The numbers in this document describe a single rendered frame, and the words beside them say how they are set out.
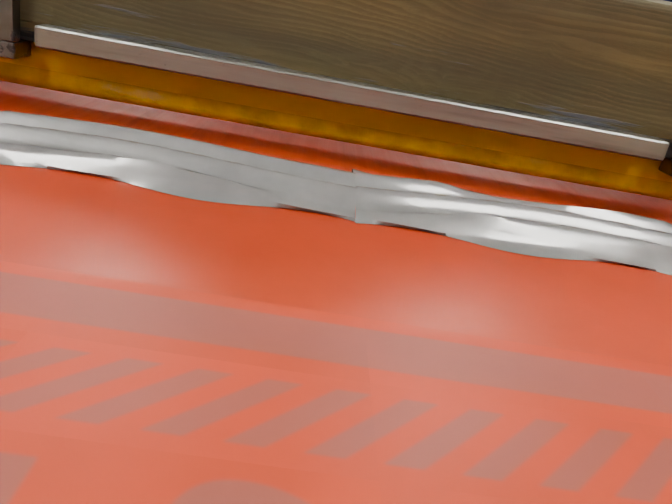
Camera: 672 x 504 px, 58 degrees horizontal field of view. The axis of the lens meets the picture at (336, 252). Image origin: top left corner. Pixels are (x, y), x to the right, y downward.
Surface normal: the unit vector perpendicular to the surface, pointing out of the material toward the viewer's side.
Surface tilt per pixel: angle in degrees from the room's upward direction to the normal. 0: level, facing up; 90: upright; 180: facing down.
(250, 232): 0
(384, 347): 0
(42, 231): 0
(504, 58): 90
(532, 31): 90
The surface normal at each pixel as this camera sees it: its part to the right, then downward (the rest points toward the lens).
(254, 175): 0.06, -0.59
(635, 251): 0.11, -0.36
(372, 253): 0.18, -0.91
